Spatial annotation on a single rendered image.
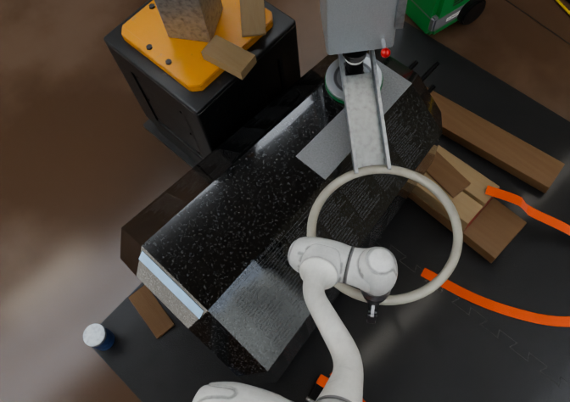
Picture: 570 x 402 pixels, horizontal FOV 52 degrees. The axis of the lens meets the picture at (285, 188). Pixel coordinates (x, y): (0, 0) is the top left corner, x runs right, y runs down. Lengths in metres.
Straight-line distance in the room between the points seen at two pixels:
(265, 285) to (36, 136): 1.90
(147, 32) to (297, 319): 1.34
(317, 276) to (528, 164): 1.77
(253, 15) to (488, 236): 1.44
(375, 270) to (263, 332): 0.68
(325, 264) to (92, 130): 2.13
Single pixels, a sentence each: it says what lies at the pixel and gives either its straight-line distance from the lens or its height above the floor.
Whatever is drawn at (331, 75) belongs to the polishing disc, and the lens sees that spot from 2.25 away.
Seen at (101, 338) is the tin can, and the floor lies 0.14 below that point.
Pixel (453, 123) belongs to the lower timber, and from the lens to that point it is 3.08.
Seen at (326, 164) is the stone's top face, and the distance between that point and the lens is 2.08.
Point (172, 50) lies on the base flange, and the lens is 2.51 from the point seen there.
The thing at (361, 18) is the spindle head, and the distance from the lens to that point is 1.83.
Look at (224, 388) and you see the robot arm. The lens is 1.18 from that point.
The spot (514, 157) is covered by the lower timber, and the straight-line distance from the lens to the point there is 3.05.
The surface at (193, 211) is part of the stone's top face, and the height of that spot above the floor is 0.82.
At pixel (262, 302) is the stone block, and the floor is 0.73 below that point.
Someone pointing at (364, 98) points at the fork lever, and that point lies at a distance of 2.06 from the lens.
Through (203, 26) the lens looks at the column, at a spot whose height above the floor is 0.88.
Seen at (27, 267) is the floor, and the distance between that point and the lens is 3.18.
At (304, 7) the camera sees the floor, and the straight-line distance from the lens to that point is 3.60.
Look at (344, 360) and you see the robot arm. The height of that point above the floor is 1.39.
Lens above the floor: 2.67
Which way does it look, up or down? 65 degrees down
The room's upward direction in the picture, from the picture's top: 11 degrees counter-clockwise
